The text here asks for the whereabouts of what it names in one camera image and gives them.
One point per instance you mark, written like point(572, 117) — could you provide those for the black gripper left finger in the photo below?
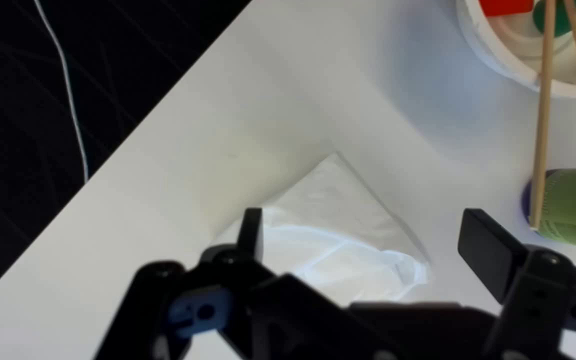
point(250, 233)

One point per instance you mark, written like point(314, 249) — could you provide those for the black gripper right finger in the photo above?
point(490, 251)

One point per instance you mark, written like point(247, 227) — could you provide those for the white paper napkin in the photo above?
point(333, 233)

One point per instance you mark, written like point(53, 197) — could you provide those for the white spray bottle green label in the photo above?
point(569, 207)

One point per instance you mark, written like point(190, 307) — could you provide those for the white bowl with blocks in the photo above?
point(512, 49)

